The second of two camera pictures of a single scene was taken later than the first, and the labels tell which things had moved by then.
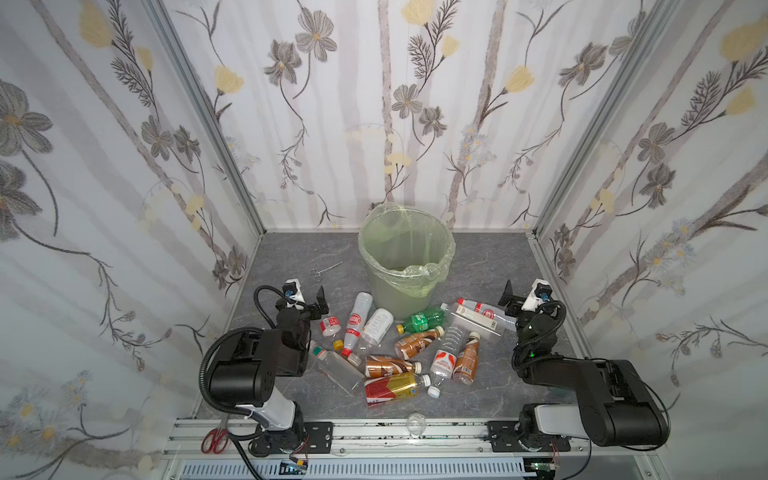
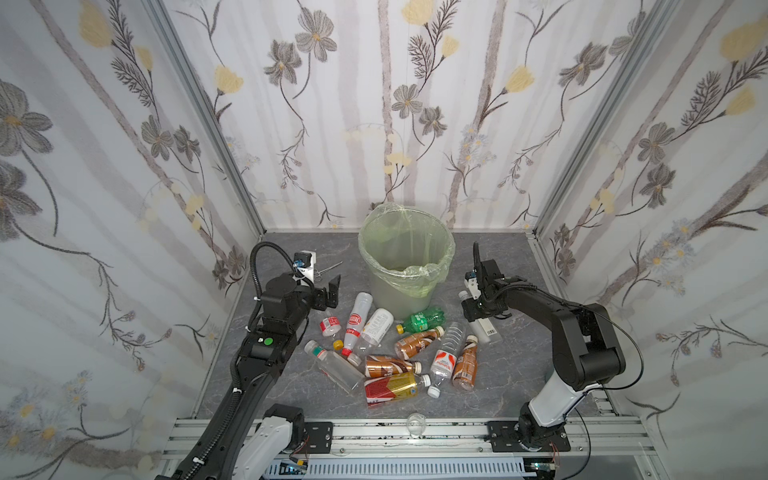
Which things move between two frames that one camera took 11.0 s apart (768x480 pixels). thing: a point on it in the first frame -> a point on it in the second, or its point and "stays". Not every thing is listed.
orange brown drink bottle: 466,366 stays
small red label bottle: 330,326 stays
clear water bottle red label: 444,360 stays
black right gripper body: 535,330 -> 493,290
